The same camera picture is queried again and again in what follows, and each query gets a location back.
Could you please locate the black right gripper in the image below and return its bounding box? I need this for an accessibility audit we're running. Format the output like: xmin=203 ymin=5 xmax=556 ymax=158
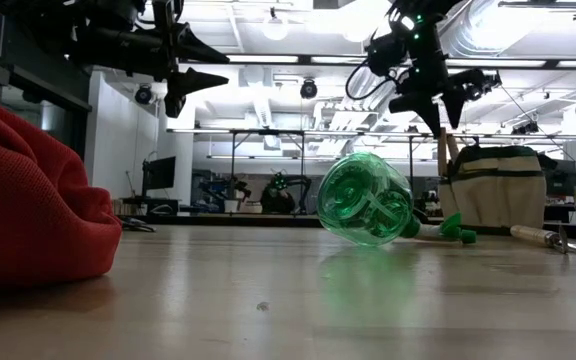
xmin=388 ymin=22 xmax=484 ymax=139

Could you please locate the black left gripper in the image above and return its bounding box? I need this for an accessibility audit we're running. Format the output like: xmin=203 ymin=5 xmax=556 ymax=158
xmin=67 ymin=0 xmax=231 ymax=119

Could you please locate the wooden handled garden tool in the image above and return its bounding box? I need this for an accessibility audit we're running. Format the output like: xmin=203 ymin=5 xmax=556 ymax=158
xmin=446 ymin=133 xmax=462 ymax=164

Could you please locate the beige green-trimmed gardening bag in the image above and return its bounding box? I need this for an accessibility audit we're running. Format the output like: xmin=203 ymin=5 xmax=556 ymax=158
xmin=437 ymin=144 xmax=559 ymax=230

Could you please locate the green plastic spray bottle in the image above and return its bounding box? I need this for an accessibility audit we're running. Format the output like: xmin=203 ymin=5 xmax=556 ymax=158
xmin=316 ymin=151 xmax=478 ymax=247

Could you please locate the wooden handled steel hand rake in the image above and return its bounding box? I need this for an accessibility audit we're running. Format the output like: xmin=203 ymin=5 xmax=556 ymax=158
xmin=510 ymin=224 xmax=576 ymax=257

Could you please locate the red knit gardening glove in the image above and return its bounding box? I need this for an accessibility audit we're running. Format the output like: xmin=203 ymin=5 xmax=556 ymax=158
xmin=0 ymin=92 xmax=123 ymax=290

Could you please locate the black ceiling spotlight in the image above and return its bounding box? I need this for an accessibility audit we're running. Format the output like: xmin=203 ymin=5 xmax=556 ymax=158
xmin=133 ymin=83 xmax=155 ymax=106
xmin=299 ymin=78 xmax=319 ymax=100

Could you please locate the round white ceiling lamp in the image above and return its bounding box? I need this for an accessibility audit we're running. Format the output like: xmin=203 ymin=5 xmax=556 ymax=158
xmin=261 ymin=7 xmax=290 ymax=42

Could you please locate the black computer monitor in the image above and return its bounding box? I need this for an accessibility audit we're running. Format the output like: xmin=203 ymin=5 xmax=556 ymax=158
xmin=545 ymin=158 xmax=576 ymax=197
xmin=141 ymin=155 xmax=177 ymax=199

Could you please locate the dark background desk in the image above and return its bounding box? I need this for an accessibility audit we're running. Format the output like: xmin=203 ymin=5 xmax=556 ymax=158
xmin=120 ymin=196 xmax=182 ymax=216

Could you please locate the person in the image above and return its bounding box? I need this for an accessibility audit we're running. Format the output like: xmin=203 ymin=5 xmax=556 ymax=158
xmin=259 ymin=187 xmax=297 ymax=215

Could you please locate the black ceiling mounted camera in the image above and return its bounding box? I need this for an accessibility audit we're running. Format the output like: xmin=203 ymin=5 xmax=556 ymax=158
xmin=462 ymin=69 xmax=503 ymax=104

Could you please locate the long fluorescent light rail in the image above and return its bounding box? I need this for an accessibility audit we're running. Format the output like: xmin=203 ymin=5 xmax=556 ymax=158
xmin=177 ymin=52 xmax=576 ymax=70

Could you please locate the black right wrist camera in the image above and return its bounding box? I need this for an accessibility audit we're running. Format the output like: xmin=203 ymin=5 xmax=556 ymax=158
xmin=366 ymin=33 xmax=409 ymax=77

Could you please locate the small black ceiling camera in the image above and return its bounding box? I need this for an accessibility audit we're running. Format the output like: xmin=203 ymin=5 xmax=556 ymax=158
xmin=511 ymin=120 xmax=539 ymax=136

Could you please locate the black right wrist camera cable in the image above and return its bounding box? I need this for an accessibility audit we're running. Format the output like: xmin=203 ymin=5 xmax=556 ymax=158
xmin=344 ymin=57 xmax=399 ymax=102

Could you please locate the black metal workstation frame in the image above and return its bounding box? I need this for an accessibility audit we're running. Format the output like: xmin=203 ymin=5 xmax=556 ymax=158
xmin=228 ymin=128 xmax=483 ymax=217

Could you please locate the black aluminium table frame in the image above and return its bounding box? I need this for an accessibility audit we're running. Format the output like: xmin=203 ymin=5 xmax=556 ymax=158
xmin=117 ymin=213 xmax=576 ymax=240

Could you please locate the black cable bundle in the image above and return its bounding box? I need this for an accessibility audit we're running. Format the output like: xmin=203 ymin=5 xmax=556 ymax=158
xmin=117 ymin=215 xmax=157 ymax=234

